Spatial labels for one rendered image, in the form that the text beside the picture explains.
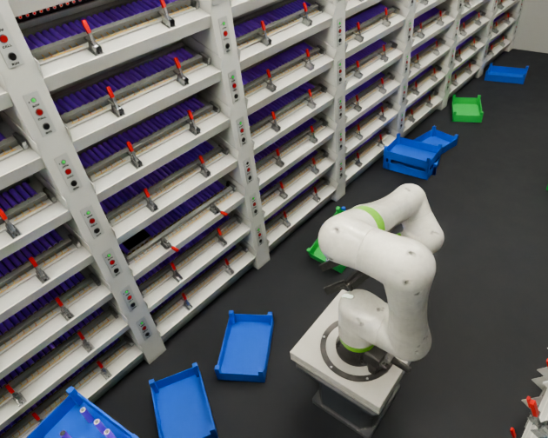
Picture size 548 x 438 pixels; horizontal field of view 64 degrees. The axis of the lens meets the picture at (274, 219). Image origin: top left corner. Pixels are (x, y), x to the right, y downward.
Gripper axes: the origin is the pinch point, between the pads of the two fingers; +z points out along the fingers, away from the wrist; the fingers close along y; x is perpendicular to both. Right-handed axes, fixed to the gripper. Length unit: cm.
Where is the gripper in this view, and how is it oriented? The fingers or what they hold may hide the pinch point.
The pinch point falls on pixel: (325, 277)
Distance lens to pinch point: 147.6
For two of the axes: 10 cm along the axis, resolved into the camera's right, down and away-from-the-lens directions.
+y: 0.1, 4.4, -9.0
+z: -9.0, 4.0, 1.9
